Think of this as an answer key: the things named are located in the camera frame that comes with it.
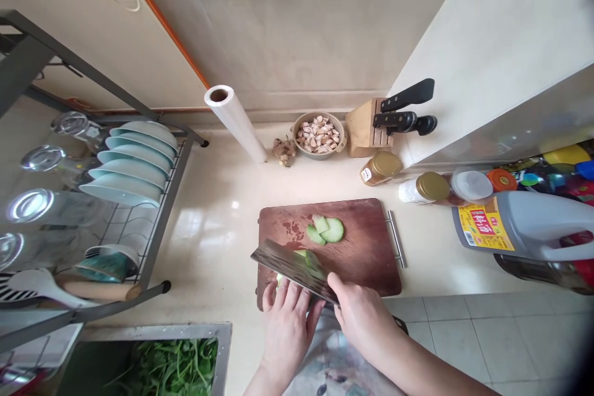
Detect steel bar handle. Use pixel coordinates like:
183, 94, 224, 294
387, 210, 409, 270

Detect wooden rolling pin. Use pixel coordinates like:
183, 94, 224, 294
54, 274, 143, 303

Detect large black handled knife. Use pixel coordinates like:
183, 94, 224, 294
380, 78, 436, 114

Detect group of colourful bottles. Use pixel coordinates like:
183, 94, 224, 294
508, 141, 594, 207

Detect small white bowl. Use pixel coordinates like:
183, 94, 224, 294
85, 243, 140, 277

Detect jar with white lid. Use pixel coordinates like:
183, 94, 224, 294
447, 167, 494, 207

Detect grey metal dish rack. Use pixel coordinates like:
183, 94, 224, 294
0, 9, 210, 353

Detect white slotted spatula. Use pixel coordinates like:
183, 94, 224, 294
0, 267, 101, 309

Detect teal ribbed cup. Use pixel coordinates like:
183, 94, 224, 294
73, 254, 125, 285

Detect white film roll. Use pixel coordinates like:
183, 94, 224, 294
204, 84, 270, 165

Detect person's left hand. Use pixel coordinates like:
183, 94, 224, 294
261, 277, 327, 365

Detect white wall cabinet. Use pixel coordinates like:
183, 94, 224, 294
384, 0, 594, 179

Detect white powder jar gold lid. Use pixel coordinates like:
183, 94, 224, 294
398, 171, 452, 206

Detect person's body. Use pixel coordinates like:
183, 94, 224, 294
282, 306, 410, 396

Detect brown spice jar gold lid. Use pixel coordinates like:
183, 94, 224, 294
359, 150, 404, 187

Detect grey round bowl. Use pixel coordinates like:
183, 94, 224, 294
291, 111, 348, 161

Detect person's right hand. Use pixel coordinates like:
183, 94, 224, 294
327, 273, 407, 363

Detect clear drinking glass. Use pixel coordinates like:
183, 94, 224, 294
0, 232, 80, 272
49, 111, 108, 152
20, 145, 102, 189
5, 187, 113, 243

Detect green cucumber piece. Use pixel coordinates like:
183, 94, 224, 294
276, 249, 325, 297

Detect steel sink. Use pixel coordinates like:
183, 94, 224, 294
54, 321, 233, 396

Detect wooden knife block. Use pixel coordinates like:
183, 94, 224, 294
345, 97, 396, 158

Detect bottle with orange cap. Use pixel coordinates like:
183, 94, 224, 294
486, 168, 519, 193

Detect row of light blue plates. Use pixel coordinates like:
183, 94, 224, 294
78, 120, 180, 209

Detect ginger root piece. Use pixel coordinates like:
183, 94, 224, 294
271, 136, 298, 168

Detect orange pipe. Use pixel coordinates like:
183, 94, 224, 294
68, 0, 213, 114

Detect green leafy vegetables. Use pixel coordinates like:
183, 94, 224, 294
103, 337, 220, 396

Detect black handled sharpening steel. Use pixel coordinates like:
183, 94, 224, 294
400, 114, 439, 137

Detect pile of garlic cloves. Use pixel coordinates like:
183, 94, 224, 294
296, 116, 342, 155

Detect steel cleaver knife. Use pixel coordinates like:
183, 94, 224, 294
250, 238, 343, 309

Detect small black handled knife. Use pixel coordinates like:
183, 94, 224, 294
372, 111, 418, 131

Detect dark glass bottle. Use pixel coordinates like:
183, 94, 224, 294
492, 251, 594, 296

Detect large dark sauce jug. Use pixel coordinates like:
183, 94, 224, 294
450, 189, 594, 264

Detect brown wooden cutting board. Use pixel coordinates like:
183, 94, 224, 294
256, 197, 403, 313

